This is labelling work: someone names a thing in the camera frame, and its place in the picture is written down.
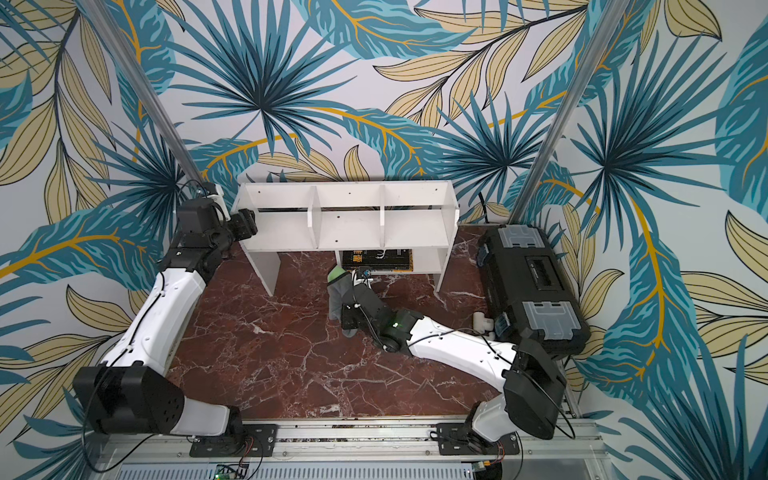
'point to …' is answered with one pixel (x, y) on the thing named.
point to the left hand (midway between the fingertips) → (242, 217)
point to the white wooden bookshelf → (352, 215)
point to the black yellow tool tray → (380, 260)
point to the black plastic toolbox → (528, 291)
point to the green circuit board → (222, 475)
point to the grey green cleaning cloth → (340, 291)
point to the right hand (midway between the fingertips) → (345, 303)
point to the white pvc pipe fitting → (481, 323)
